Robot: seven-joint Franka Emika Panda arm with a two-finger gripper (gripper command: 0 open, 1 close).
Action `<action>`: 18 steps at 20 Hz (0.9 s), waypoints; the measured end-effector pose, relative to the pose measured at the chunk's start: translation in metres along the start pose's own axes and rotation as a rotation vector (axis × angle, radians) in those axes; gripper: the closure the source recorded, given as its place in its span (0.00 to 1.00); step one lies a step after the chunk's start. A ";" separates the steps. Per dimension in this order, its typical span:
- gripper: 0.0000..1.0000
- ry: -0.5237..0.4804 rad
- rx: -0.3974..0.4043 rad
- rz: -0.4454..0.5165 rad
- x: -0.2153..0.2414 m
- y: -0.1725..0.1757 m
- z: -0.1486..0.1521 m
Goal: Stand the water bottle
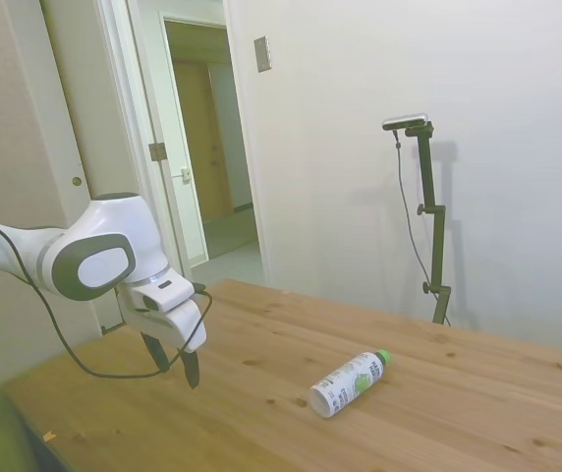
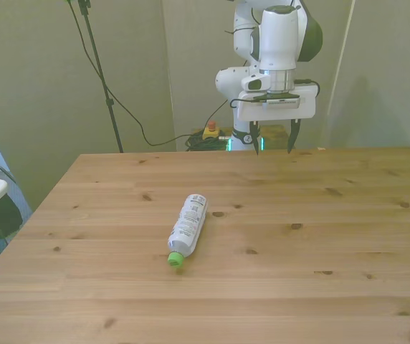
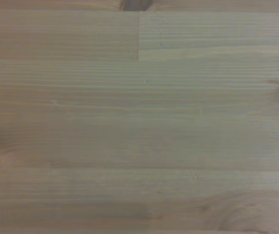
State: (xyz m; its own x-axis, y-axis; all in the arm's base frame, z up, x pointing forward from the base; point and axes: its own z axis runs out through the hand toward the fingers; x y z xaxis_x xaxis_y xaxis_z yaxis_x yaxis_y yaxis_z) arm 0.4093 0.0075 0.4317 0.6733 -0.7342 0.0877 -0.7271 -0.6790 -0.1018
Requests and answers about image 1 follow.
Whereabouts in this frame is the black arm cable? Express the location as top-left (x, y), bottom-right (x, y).
top-left (0, 211), bottom-right (214, 381)

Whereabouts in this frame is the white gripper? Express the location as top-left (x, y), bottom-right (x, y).
top-left (116, 287), bottom-right (209, 391)

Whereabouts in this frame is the black jointed camera stand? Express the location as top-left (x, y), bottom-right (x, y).
top-left (404, 123), bottom-right (454, 326)

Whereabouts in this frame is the white green-capped water bottle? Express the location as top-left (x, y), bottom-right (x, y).
top-left (309, 348), bottom-right (394, 420)

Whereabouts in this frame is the brown wooden door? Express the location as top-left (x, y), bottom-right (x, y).
top-left (171, 57), bottom-right (236, 225)

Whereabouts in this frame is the grey wall plate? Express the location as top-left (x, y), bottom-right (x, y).
top-left (253, 34), bottom-right (274, 74)

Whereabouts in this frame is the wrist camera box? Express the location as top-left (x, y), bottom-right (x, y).
top-left (132, 277), bottom-right (198, 314)

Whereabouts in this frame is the white open door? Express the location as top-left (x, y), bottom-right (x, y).
top-left (160, 14), bottom-right (209, 270)

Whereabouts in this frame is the grey exterior camera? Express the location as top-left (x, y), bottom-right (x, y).
top-left (381, 112), bottom-right (430, 133)

